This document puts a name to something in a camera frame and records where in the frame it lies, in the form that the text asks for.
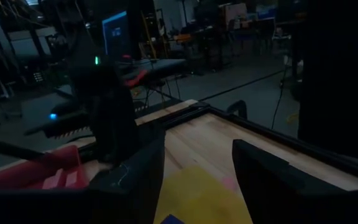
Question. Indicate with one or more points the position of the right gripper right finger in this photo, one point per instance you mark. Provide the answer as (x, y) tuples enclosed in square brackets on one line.
[(291, 196)]

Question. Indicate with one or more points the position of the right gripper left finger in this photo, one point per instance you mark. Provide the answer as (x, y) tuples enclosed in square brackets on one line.
[(135, 186)]

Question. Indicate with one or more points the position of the blue rectangular block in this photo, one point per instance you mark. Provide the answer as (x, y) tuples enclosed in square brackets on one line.
[(171, 219)]

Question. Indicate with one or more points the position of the pink rectangular block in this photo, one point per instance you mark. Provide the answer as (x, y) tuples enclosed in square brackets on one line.
[(53, 182), (71, 179)]

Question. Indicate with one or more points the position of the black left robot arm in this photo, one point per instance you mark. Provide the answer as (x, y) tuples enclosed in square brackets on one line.
[(110, 118)]

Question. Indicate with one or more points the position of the yellow plastic bin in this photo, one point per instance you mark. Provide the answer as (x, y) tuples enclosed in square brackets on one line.
[(194, 196)]

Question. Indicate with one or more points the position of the black table clamp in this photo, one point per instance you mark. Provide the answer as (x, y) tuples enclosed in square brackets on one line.
[(238, 107)]

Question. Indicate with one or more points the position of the red plastic bin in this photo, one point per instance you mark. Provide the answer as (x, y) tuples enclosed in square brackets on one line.
[(17, 174)]

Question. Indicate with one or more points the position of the grey desk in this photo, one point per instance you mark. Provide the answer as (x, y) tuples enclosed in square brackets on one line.
[(160, 67)]

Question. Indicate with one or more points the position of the black folding partition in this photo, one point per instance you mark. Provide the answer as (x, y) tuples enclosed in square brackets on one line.
[(337, 77)]

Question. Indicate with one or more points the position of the grey laptop computer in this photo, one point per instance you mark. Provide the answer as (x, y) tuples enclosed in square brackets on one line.
[(115, 34)]

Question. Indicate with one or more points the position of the brown cardboard box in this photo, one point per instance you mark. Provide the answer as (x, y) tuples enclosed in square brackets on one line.
[(235, 14)]

